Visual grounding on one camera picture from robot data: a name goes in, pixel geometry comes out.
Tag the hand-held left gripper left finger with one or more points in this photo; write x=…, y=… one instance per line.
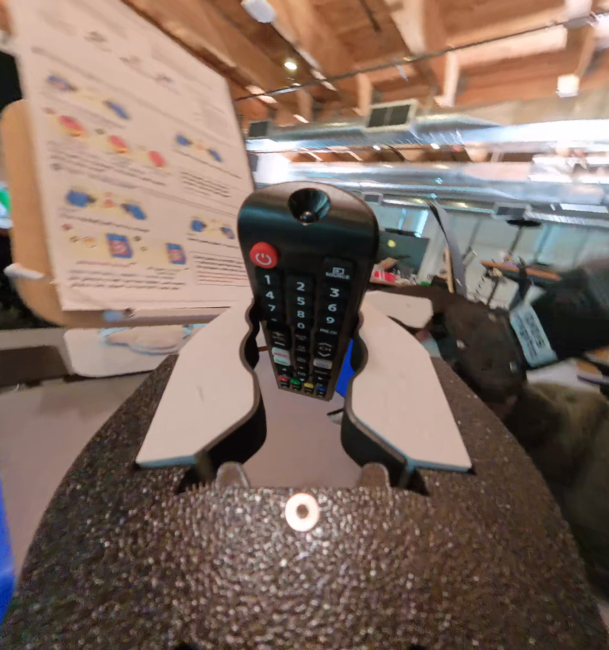
x=203, y=401

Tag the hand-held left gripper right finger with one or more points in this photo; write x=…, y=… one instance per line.
x=411, y=406

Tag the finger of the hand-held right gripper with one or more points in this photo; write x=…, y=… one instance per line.
x=401, y=307

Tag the black remote control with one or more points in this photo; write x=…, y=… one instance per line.
x=304, y=304

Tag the person's right forearm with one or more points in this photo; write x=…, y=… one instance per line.
x=578, y=447

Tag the grey leaning panel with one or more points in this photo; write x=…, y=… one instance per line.
x=449, y=243

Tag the black standing desk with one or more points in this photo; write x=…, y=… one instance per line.
x=517, y=269

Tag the ceiling air vent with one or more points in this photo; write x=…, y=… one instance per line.
x=391, y=115

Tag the printed instruction sheet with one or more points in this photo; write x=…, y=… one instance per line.
x=131, y=177

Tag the white ceiling device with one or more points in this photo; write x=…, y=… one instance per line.
x=257, y=10

